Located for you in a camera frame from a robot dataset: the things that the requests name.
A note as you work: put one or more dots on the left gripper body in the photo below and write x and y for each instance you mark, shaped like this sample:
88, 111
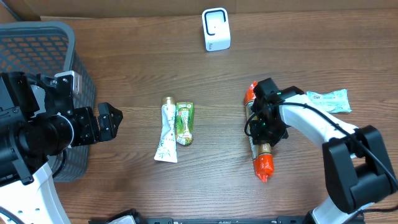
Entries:
86, 126

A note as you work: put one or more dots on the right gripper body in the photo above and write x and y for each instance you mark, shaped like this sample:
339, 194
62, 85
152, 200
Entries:
259, 125

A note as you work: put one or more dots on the orange spaghetti packet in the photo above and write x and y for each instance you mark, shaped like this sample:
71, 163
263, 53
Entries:
261, 153

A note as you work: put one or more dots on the white tube with gold cap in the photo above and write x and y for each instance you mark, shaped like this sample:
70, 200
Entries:
167, 148

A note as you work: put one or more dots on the teal packet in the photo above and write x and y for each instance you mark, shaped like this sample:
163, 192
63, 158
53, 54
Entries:
333, 102

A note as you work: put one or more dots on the green snack packet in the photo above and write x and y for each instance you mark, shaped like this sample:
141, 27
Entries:
184, 123

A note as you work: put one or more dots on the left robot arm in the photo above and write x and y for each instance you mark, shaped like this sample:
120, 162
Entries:
38, 120

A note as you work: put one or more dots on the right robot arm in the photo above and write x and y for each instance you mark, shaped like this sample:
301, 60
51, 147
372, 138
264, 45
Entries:
358, 170

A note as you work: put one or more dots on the white barcode scanner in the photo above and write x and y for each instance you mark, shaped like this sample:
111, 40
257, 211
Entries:
216, 29

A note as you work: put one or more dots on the grey plastic shopping basket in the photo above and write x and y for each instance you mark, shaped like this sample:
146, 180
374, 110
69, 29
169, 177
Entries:
48, 48

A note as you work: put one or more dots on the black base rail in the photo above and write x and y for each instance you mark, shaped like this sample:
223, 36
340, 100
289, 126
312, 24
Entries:
134, 217

